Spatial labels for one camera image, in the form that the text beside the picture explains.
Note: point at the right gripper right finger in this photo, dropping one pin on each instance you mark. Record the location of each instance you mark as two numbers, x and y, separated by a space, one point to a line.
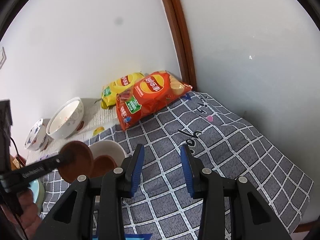
251 216

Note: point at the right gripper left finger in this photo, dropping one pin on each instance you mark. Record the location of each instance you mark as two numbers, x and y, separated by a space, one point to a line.
72 215

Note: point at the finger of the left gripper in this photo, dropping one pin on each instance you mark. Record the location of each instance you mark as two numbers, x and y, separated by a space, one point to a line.
62 159

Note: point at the brown small bowl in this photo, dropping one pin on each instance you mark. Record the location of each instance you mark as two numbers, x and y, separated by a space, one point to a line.
102 164
80 161

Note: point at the teal square plate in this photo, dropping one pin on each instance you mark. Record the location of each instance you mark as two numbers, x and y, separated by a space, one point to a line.
37 188

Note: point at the left human hand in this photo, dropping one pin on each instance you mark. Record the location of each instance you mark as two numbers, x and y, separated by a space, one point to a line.
29 220

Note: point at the blue crane pattern bowl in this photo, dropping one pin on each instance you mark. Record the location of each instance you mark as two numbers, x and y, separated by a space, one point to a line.
37 139

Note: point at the large white ceramic bowl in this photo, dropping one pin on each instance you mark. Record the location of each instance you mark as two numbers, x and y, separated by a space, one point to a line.
66 120

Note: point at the white lace table cover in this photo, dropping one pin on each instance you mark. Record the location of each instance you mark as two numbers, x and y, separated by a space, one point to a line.
97 124

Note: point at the grey checked star cloth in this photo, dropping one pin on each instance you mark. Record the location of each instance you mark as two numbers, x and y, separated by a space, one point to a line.
227 144

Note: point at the yellow chips bag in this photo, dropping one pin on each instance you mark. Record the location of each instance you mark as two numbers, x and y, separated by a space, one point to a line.
110 91

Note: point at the red chips bag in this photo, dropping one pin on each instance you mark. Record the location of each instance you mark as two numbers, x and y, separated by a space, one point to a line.
147 96

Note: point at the white wall switch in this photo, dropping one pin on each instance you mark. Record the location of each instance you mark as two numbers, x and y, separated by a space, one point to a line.
3 57

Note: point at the brown wooden door frame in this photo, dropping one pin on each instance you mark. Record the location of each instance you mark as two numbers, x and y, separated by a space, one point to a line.
179 30

